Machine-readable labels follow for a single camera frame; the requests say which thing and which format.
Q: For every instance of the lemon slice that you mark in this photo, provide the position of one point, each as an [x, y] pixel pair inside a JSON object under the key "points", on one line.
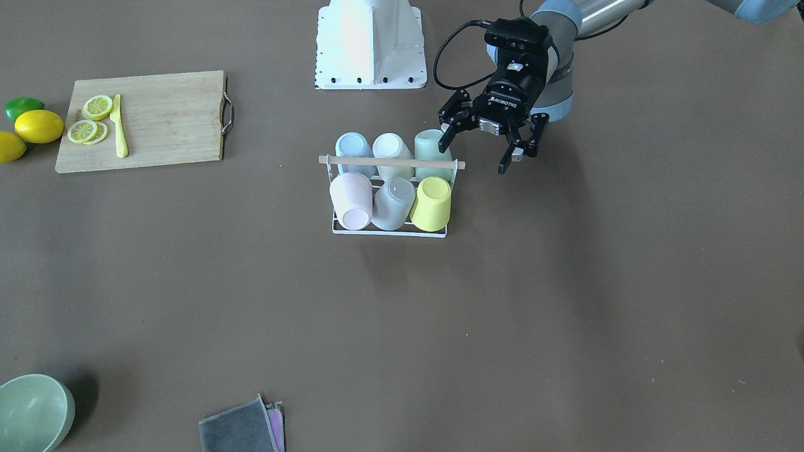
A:
{"points": [[97, 108], [87, 132]]}

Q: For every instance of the pink plastic cup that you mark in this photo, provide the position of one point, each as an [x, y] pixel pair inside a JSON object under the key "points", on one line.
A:
{"points": [[352, 197]]}

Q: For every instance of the lemon slice lower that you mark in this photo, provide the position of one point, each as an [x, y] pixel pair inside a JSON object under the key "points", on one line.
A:
{"points": [[87, 132]]}

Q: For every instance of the yellow plastic cup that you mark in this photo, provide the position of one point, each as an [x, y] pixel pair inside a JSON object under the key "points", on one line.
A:
{"points": [[432, 205]]}

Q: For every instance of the light blue plastic cup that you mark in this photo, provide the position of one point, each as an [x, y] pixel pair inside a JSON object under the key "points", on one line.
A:
{"points": [[354, 145]]}

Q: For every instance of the grey plastic cup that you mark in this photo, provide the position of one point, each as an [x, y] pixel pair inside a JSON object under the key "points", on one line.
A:
{"points": [[392, 204]]}

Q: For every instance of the green bowl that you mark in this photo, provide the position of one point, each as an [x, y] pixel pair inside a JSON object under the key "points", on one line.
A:
{"points": [[37, 412]]}

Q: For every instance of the wooden cutting board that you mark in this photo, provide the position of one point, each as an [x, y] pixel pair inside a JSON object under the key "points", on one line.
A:
{"points": [[167, 119]]}

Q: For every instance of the whole yellow lemon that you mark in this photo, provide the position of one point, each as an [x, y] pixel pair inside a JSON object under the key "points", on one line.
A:
{"points": [[39, 126]]}

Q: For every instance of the green lime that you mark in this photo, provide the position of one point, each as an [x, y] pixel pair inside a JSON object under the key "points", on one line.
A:
{"points": [[18, 106]]}

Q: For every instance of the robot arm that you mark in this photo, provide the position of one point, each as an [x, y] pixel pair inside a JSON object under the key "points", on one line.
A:
{"points": [[677, 92]]}

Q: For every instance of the cream plastic cup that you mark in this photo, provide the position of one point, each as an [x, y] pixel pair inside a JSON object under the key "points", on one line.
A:
{"points": [[391, 146]]}

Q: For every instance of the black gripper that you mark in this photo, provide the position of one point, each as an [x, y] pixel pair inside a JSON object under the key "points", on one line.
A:
{"points": [[512, 93]]}

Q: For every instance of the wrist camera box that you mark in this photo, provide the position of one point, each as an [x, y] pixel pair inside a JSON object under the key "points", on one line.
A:
{"points": [[511, 38]]}

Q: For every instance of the folded grey cloth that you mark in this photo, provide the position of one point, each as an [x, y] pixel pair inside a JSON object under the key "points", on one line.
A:
{"points": [[255, 426]]}

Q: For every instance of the white wire cup holder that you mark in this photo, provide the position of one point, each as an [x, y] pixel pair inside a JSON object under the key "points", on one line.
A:
{"points": [[376, 182]]}

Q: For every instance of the green plastic cup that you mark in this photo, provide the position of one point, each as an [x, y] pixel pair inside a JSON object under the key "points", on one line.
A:
{"points": [[426, 149]]}

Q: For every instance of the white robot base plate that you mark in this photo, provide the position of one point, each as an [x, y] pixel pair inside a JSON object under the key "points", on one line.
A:
{"points": [[370, 45]]}

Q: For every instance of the lemon slice upper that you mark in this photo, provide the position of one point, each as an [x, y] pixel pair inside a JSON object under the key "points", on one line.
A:
{"points": [[97, 108]]}

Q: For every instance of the yellow plastic knife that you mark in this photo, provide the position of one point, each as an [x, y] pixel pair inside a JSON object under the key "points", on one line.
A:
{"points": [[121, 144]]}

